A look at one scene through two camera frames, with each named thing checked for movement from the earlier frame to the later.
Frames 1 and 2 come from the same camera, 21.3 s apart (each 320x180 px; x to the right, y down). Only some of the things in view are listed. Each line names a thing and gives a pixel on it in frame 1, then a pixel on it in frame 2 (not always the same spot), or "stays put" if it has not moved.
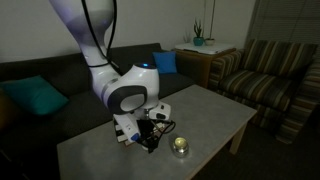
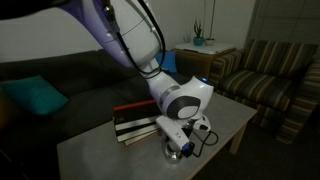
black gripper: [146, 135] to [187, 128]
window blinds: [290, 21] stays put
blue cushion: [166, 61] stays put
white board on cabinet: [209, 49] stays put
